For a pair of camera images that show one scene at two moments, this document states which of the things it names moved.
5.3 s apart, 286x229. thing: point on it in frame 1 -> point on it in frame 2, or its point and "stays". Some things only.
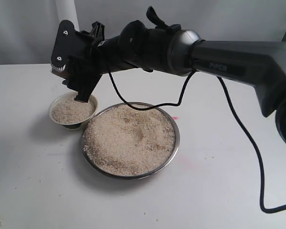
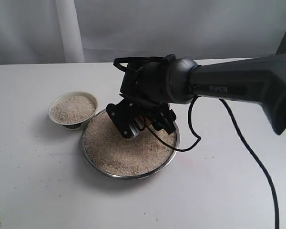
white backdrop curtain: x=22 y=32 stays
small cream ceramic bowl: x=65 y=110 stays
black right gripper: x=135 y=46 -> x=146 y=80
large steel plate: x=120 y=142 stays
